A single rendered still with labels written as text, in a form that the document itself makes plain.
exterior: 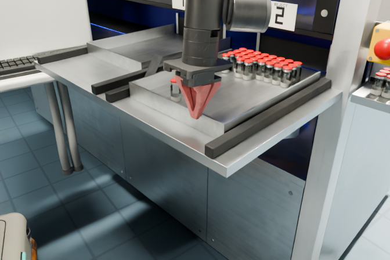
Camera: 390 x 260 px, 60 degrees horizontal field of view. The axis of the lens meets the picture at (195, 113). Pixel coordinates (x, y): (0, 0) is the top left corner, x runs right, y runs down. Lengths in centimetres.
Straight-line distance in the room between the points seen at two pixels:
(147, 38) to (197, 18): 66
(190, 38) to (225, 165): 20
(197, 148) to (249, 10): 23
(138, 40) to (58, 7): 35
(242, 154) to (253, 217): 65
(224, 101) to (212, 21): 24
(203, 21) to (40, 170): 176
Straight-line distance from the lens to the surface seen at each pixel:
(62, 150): 167
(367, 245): 174
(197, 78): 51
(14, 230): 140
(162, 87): 77
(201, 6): 51
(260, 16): 53
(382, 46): 74
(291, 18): 84
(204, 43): 52
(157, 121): 63
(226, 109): 67
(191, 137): 58
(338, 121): 85
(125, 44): 112
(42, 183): 205
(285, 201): 105
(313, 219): 103
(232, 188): 117
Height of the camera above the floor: 118
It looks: 27 degrees down
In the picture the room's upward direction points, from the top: straight up
